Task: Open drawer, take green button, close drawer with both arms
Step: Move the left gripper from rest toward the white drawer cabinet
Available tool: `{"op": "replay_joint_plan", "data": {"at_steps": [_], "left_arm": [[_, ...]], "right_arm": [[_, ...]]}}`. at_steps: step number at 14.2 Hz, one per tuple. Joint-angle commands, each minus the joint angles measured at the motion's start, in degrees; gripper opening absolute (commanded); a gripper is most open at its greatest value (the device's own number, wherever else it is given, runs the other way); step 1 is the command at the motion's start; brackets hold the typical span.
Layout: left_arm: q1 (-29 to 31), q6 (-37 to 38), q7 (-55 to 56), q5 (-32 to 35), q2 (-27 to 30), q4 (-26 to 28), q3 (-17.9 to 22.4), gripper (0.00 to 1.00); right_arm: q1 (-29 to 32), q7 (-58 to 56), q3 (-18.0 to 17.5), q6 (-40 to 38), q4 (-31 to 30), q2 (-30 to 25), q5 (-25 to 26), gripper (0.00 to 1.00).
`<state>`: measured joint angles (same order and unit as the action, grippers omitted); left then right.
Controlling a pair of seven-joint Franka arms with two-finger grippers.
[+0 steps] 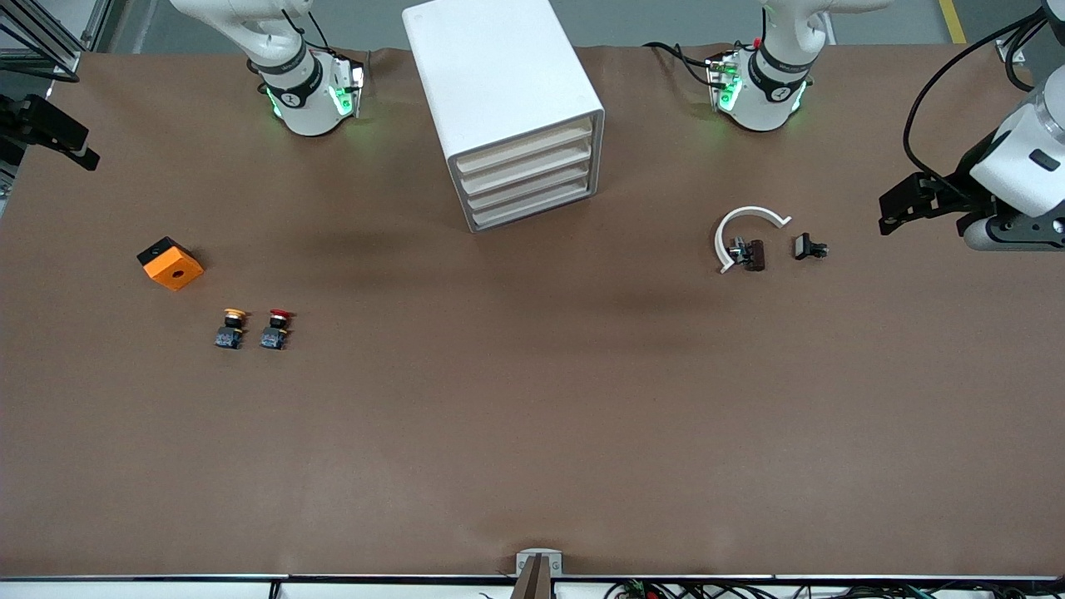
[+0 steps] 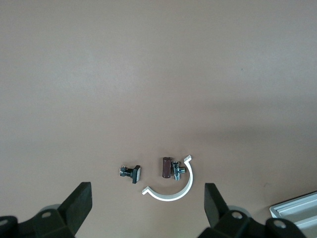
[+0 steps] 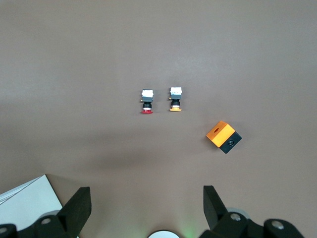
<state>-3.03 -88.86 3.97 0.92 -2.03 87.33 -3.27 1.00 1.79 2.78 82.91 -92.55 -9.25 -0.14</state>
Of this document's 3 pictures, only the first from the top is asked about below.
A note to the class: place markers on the white drawer cabinet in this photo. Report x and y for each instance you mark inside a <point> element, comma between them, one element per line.
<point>499,66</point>

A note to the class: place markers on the white table edge rail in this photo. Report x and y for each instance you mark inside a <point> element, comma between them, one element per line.
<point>166,589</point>

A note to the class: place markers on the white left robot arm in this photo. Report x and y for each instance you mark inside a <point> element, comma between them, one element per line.
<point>761,96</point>

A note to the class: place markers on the small black plastic part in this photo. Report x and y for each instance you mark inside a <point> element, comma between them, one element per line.
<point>804,246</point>

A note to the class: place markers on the red push button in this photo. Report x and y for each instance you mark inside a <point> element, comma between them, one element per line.
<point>274,337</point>

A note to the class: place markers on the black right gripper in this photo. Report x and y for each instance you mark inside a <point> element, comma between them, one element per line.
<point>33,121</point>

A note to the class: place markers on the yellow push button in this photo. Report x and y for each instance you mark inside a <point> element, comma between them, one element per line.
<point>230,337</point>

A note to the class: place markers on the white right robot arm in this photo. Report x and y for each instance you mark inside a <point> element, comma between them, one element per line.
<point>304,100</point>

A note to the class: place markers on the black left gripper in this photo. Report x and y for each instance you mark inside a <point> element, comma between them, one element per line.
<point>947,195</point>

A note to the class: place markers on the small brown metal part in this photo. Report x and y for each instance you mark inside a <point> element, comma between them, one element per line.
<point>755,254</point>

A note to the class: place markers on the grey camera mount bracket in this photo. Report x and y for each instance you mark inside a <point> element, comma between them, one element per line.
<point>539,561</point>

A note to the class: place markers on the cream plastic drawer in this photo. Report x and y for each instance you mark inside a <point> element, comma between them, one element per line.
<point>524,166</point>
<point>524,185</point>
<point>524,148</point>
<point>524,203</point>

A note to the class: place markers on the white curved plastic part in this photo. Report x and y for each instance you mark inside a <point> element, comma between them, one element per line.
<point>753,211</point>

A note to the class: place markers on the orange black button box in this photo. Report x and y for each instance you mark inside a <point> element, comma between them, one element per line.
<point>175,270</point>

